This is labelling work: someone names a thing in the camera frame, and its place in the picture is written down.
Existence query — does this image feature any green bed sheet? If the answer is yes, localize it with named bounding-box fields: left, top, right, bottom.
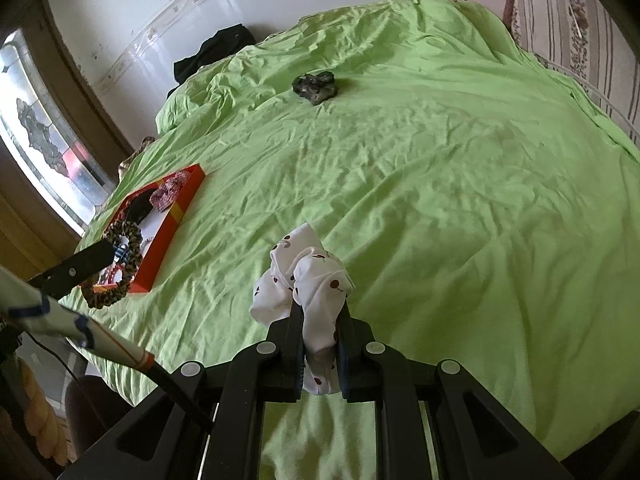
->
left=59, top=0, right=640, bottom=480

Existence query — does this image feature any pink plaid scrunchie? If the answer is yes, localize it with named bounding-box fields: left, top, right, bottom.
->
left=151, top=172, right=193, bottom=209

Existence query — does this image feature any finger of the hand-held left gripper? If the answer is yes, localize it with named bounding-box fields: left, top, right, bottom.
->
left=28, top=241, right=115, bottom=298

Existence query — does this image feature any striped floral mattress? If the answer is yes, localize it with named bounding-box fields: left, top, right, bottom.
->
left=510, top=0, right=640, bottom=141

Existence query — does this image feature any yellow braided cloth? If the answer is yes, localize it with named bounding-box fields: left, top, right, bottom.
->
left=17, top=360, right=68, bottom=466

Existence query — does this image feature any black clothing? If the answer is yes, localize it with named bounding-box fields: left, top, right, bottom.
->
left=167, top=24, right=256, bottom=97

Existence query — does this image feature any leopard print scrunchie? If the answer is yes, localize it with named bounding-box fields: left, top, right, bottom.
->
left=80, top=221, right=144, bottom=309

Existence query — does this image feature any red cardboard box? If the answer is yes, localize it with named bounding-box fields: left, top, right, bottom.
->
left=75, top=163, right=207, bottom=294

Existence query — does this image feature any black scrunchie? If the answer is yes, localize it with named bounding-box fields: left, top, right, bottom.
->
left=120, top=190, right=158, bottom=223

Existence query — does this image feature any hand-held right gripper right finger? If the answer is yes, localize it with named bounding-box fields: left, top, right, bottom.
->
left=336, top=305, right=576, bottom=480

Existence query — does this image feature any white wrapped cable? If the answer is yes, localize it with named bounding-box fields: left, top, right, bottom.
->
left=0, top=265, right=216, bottom=428

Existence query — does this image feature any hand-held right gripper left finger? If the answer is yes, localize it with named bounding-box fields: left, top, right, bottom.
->
left=60, top=305, right=307, bottom=480

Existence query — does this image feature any dark green scrunchie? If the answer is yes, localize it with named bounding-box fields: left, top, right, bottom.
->
left=292, top=72, right=338, bottom=107

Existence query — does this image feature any brown patterned cloth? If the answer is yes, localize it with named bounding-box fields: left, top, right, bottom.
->
left=117, top=136, right=157, bottom=181

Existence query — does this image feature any white cherry print scrunchie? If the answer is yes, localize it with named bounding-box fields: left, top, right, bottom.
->
left=250, top=223, right=356, bottom=396

